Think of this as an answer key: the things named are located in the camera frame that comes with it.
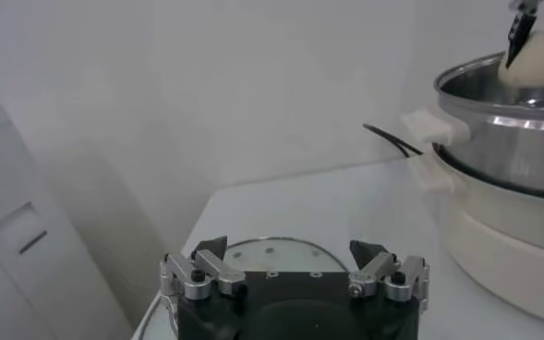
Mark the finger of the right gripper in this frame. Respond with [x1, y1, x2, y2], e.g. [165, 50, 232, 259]
[505, 0, 544, 69]

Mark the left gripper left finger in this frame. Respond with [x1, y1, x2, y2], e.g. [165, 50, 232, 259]
[159, 236, 248, 301]

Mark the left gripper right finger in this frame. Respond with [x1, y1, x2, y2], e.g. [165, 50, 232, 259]
[347, 239, 430, 304]

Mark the white steamed baozi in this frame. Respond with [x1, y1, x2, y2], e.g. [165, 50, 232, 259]
[497, 30, 544, 89]

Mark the round glass pot lid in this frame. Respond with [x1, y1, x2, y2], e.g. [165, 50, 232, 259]
[132, 237, 350, 340]

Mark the stainless steel steamer basket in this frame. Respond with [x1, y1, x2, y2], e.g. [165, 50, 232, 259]
[400, 50, 544, 203]

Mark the white electric cooker base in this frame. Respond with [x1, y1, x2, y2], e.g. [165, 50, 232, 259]
[409, 142, 544, 329]

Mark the white floor cabinet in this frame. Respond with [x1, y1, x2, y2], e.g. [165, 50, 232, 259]
[0, 103, 134, 340]

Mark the black cooker power cable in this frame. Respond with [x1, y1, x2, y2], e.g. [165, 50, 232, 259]
[362, 122, 424, 159]

